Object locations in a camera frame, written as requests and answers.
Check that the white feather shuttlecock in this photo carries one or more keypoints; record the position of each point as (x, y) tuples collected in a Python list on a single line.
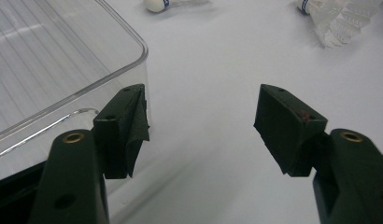
[(155, 4), (339, 21)]

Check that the clear plastic bin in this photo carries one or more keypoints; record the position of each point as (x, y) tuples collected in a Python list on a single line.
[(55, 46)]

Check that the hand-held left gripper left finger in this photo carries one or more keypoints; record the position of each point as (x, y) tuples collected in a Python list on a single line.
[(121, 133)]

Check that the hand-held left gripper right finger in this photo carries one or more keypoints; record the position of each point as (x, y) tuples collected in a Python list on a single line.
[(289, 130)]

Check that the white table cover board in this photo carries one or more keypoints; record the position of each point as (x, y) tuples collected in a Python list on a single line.
[(211, 77)]

